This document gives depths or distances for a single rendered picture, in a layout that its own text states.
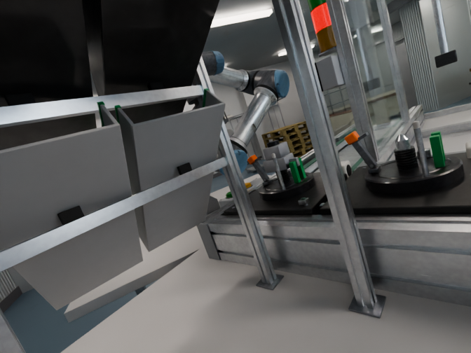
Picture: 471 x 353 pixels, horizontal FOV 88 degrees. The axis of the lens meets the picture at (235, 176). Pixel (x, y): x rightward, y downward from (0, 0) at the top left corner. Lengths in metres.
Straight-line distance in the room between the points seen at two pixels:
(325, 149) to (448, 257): 0.19
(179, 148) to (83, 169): 0.12
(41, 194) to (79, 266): 0.15
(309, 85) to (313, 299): 0.32
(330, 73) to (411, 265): 0.44
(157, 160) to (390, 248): 0.33
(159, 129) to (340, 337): 0.34
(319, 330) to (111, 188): 0.32
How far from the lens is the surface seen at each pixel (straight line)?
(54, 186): 0.28
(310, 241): 0.44
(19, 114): 0.31
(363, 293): 0.40
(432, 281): 0.43
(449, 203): 0.42
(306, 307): 0.44
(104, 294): 0.79
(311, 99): 0.31
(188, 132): 0.33
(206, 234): 0.62
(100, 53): 0.33
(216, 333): 0.45
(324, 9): 0.72
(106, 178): 0.29
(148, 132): 0.30
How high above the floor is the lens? 1.14
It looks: 10 degrees down
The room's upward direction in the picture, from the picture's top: 19 degrees counter-clockwise
